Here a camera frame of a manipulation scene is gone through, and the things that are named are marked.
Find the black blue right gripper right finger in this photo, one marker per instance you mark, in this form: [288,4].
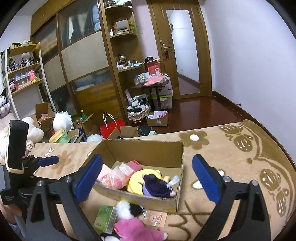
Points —
[251,221]

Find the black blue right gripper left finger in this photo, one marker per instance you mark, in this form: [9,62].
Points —
[43,220]

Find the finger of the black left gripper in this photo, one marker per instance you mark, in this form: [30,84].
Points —
[32,163]

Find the green tissue pack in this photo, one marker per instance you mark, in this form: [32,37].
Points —
[105,219]

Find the pink plastic tissue pack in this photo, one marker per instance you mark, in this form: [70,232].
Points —
[119,176]

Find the pink strawberry plush toy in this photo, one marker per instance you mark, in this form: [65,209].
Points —
[134,229]

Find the purple navy plush doll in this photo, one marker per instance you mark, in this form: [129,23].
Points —
[155,187]

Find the black white pompom keychain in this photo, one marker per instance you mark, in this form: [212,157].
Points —
[127,211]

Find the person left hand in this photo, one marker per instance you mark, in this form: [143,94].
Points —
[10,211]

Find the cream bear plush toy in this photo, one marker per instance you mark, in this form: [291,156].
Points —
[19,135]

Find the green frog toy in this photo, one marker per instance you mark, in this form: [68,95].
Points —
[60,137]

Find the open cardboard box on floor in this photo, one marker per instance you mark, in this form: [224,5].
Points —
[43,117]

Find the white round plush toy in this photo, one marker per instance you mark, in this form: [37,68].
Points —
[62,121]

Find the kuromi plush toy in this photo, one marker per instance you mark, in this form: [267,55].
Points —
[4,105]

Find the yellow plush toy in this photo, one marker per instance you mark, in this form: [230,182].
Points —
[136,180]

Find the green glass bottle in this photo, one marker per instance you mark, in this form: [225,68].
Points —
[83,115]

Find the red paper shopping bag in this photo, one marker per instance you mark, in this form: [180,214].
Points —
[107,128]

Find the bear picture card tag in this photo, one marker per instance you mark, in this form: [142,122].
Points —
[154,218]

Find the printed cardboard box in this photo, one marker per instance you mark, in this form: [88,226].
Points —
[164,156]

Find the white wooden toy shelf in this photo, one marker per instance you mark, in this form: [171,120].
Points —
[24,78]

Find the lace trimmed basket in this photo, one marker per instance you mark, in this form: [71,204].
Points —
[136,113]

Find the wooden wardrobe with panels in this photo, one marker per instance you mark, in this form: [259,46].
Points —
[76,60]

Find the small cardboard box of items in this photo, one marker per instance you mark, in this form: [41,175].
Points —
[157,118]

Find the wooden corner shelf unit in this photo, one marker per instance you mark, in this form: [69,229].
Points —
[124,49]

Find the small black side table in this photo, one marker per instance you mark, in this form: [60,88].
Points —
[157,87]

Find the white storage bin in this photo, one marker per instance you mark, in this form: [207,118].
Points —
[166,96]

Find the wooden glass door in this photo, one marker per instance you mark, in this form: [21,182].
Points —
[183,46]

